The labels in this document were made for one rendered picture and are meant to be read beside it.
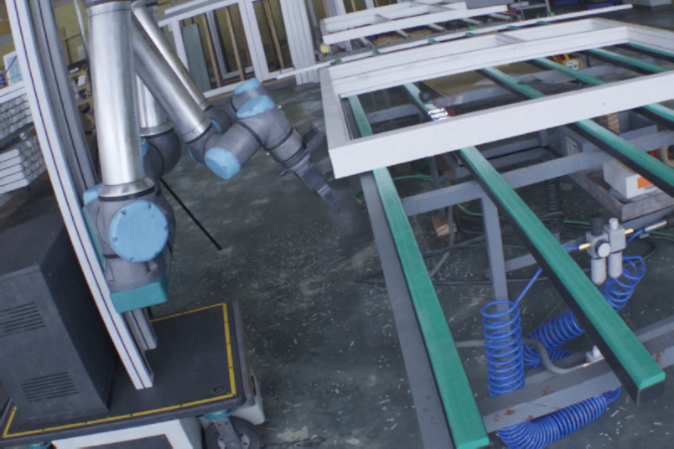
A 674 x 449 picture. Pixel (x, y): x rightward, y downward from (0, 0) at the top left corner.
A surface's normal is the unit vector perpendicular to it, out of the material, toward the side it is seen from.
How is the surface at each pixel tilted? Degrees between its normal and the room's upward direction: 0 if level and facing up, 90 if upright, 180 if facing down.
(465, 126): 90
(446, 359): 0
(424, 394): 0
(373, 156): 90
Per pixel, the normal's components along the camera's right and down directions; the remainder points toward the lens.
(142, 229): 0.56, 0.21
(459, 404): -0.23, -0.92
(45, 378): 0.18, 0.26
